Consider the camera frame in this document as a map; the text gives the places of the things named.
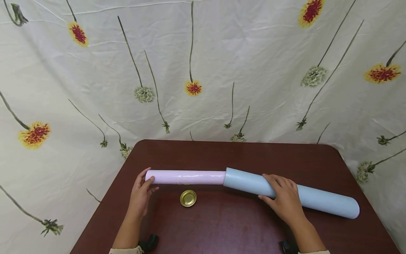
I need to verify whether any person's right hand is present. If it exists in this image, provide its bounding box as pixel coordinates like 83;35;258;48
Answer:
257;174;307;227

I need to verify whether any person's left hand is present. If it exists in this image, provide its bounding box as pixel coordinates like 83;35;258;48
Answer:
128;168;160;220

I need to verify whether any pink paper roll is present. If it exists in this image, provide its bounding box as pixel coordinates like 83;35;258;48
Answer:
145;170;227;186

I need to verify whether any light blue cardboard tube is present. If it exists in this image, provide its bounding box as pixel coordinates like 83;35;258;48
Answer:
223;167;361;219

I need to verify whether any person's right forearm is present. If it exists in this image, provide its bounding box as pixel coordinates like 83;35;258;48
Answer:
289;215;331;254

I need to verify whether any person's left forearm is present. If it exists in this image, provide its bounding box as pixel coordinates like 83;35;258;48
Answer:
109;212;146;254

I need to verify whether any round gold metal lid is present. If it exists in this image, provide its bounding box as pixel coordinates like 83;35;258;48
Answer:
180;190;197;207

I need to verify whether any black wrist band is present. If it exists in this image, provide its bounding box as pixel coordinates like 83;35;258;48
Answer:
139;234;160;253
279;241;299;254

